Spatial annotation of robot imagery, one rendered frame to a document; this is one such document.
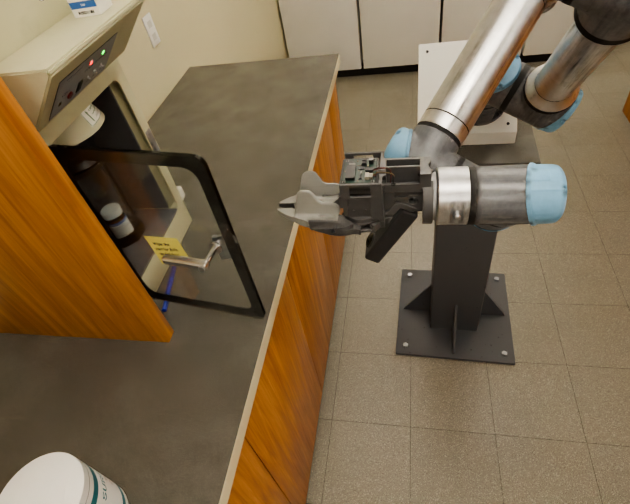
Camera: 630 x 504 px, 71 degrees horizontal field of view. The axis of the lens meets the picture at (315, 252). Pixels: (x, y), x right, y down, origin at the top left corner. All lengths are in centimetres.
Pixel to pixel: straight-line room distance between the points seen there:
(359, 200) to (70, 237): 50
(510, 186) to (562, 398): 149
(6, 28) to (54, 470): 67
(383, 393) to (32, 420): 126
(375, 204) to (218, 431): 53
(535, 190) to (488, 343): 149
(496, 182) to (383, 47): 340
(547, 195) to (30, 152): 68
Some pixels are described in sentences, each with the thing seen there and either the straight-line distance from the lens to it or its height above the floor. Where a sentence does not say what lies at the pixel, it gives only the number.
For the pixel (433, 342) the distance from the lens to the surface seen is 200.
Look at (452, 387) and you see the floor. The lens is 192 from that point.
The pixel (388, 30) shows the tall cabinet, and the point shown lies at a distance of 388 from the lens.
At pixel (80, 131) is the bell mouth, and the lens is 100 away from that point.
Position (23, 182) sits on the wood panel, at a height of 138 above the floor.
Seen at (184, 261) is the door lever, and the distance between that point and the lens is 77.
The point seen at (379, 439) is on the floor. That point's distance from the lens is 183.
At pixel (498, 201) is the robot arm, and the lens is 57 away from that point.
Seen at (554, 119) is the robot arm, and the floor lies 111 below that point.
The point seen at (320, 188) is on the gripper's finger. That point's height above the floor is 133.
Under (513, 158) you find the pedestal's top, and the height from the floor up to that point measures 94.
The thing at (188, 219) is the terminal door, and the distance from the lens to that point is 76.
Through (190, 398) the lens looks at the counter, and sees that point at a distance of 94.
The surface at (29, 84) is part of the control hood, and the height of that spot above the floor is 149.
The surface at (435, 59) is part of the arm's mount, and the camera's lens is 144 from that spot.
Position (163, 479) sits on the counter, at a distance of 90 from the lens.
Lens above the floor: 171
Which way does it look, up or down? 46 degrees down
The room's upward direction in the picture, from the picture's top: 12 degrees counter-clockwise
